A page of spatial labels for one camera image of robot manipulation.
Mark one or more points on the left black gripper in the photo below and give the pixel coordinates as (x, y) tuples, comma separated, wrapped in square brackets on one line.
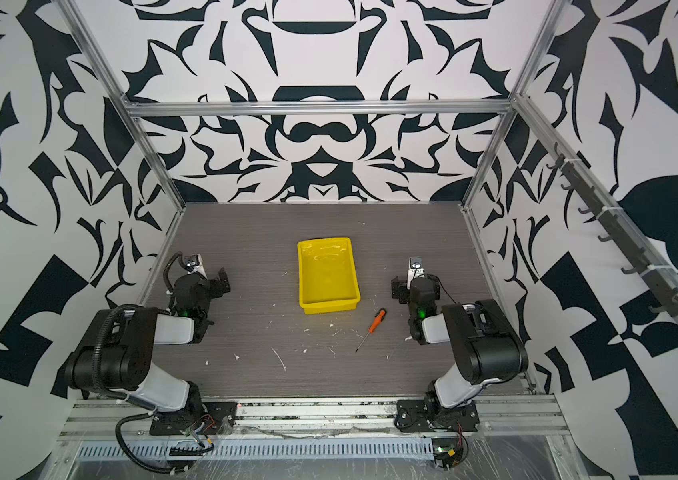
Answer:
[(216, 285)]

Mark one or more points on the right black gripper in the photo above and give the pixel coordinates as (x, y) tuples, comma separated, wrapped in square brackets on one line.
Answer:
[(402, 288)]

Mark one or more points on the orange handled screwdriver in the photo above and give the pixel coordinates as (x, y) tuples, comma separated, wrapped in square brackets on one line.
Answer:
[(377, 321)]

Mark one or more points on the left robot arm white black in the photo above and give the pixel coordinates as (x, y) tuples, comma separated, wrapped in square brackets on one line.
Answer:
[(115, 356)]

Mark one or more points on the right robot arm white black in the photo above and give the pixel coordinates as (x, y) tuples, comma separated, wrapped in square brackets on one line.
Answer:
[(486, 348)]

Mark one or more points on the yellow plastic bin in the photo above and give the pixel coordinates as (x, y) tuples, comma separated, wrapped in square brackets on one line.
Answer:
[(328, 280)]

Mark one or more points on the green circuit board connector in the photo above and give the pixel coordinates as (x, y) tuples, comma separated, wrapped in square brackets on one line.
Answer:
[(448, 453)]

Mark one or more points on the right gripper camera mount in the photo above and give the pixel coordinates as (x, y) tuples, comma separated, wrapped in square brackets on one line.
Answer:
[(415, 269)]

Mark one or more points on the gripper camera mount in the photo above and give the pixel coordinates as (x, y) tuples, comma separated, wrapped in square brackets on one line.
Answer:
[(194, 264), (415, 269)]

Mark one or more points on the left gripper camera mount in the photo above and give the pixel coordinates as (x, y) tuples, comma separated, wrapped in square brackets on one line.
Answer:
[(194, 264)]

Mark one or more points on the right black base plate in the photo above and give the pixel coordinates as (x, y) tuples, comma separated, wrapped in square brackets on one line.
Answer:
[(435, 415)]

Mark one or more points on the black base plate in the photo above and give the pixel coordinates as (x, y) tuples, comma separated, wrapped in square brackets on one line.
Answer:
[(435, 415), (195, 418)]

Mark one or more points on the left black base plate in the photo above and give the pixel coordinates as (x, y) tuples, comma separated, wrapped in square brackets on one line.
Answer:
[(195, 418)]

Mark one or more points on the white slotted cable duct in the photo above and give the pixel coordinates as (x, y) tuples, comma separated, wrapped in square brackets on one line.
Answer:
[(290, 449)]

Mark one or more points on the aluminium mounting rail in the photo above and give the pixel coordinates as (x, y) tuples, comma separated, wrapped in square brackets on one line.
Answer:
[(328, 417)]

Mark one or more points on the aluminium frame crossbar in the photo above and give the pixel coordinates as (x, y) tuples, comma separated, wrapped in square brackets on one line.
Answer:
[(161, 109)]

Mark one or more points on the grey wall hook rail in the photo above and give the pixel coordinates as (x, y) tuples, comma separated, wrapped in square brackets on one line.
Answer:
[(620, 230)]

